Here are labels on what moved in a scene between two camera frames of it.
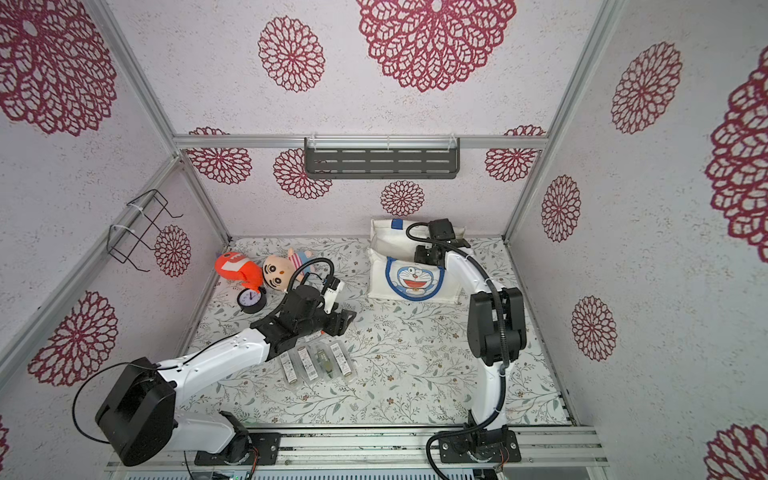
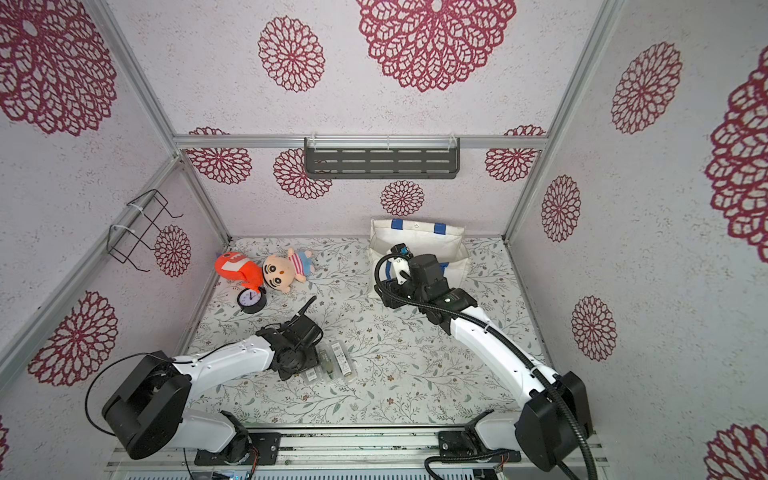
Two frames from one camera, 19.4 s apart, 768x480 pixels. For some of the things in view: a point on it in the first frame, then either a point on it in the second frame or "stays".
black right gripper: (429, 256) → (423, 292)
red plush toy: (234, 266) stays
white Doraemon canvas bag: (394, 272) stays
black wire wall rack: (139, 227) stays
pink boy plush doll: (279, 271) stays
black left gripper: (340, 321) → (313, 361)
